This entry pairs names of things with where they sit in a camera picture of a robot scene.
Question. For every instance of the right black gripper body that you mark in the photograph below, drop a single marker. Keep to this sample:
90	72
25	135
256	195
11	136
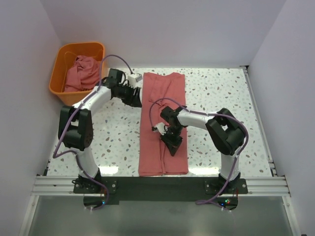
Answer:
173	133

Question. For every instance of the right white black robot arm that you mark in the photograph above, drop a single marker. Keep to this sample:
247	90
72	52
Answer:
228	135

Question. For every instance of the pink t shirt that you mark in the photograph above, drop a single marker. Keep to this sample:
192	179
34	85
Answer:
83	75
155	158

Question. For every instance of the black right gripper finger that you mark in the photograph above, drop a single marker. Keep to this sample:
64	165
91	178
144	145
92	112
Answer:
176	144
170	144

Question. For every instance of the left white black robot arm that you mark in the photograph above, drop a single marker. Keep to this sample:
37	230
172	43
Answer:
76	126

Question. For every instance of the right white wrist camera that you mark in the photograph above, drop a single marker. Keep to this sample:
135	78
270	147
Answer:
161	127

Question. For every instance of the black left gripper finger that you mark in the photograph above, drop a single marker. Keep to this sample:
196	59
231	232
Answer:
136	98
133	102

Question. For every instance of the orange plastic laundry basket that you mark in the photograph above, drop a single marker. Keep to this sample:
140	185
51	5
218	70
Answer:
64	61

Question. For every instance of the aluminium front rail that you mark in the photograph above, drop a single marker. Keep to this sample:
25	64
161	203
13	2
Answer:
257	186

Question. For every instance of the pink t shirt in basket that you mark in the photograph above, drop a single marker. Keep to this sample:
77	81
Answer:
83	75

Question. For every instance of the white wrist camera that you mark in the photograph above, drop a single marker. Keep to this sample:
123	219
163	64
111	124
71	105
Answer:
134	78
161	127

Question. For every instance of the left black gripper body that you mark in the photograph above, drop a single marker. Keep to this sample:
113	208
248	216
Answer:
125	92

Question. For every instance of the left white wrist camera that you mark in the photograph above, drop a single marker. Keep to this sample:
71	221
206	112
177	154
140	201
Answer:
134	78

